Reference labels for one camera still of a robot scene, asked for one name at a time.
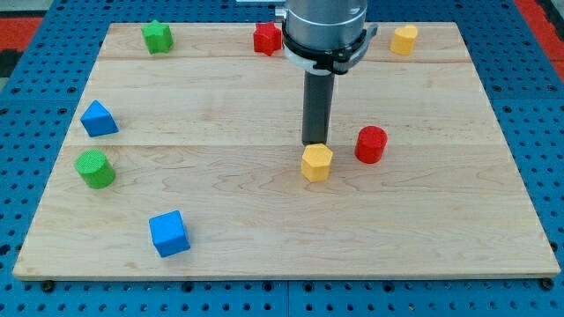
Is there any blue triangle block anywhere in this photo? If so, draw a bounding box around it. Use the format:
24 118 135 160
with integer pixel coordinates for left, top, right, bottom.
80 100 119 137

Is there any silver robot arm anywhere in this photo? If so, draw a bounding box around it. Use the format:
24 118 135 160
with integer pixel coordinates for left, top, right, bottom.
282 0 378 76

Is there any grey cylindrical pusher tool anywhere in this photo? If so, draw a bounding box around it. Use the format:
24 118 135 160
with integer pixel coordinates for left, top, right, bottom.
301 72 334 145

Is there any blue cube block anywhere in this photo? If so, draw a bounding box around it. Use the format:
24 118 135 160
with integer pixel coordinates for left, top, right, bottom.
149 210 191 257

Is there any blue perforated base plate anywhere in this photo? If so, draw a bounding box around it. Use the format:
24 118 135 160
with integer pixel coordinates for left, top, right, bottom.
1 0 563 316

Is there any wooden board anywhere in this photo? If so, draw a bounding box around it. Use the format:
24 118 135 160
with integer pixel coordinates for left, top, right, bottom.
13 22 560 281

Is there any green star block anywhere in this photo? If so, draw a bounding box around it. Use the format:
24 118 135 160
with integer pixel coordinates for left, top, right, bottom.
141 20 174 55

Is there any red cylinder block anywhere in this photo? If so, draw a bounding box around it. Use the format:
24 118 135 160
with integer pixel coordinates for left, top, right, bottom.
354 126 388 164

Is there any red star block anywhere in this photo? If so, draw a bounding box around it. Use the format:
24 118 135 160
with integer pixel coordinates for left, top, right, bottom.
253 21 282 55

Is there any yellow hexagon block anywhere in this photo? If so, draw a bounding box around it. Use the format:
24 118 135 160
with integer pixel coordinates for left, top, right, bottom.
301 144 333 182

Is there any yellow heart block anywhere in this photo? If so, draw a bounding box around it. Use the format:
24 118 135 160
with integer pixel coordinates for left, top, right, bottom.
390 25 419 55

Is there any green cylinder block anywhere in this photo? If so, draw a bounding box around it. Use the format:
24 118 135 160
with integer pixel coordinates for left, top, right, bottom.
75 149 116 189

